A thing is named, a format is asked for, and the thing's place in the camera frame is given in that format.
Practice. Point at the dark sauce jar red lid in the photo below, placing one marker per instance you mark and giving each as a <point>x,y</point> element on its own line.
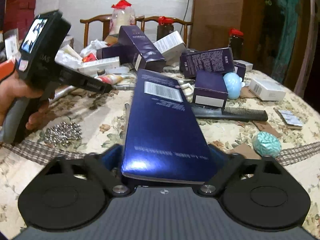
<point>165,27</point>

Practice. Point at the black comb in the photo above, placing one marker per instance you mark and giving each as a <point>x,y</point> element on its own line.
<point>229,113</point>

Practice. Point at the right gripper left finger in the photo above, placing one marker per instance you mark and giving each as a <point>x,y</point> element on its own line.
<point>101,166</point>

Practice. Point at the small purple white box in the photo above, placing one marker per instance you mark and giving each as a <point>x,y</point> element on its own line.
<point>210,89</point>

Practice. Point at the person's left hand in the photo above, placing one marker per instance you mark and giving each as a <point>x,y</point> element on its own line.
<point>12,88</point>

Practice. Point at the long dark blue box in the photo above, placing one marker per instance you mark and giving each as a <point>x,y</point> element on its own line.
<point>163,139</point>

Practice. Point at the small foil packet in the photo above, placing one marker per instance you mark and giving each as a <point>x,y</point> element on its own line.
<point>290,120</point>

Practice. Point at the square-back wooden chair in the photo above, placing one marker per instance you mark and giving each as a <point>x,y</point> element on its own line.
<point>97,27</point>

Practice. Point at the white carton box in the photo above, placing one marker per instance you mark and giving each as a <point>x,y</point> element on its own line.
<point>171,47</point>

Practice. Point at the teal brain squeeze ball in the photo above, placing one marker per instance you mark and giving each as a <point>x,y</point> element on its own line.
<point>266,144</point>

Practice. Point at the purple box with text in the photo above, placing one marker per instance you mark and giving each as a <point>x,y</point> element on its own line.
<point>215,60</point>

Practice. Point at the light blue brain ball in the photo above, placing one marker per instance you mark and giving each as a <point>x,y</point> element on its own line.
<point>233,84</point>

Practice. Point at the purple box leaning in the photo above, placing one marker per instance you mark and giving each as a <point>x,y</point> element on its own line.
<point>134,47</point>

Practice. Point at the pile of metal balls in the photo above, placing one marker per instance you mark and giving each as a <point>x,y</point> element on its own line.
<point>63,134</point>

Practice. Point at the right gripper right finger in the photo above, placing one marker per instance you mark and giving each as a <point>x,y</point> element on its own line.
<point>227,166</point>

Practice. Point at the white barcode box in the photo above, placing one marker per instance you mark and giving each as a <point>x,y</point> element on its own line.
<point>267,90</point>

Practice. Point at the pink plastic basin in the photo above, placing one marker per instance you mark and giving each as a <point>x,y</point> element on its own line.
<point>7,68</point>

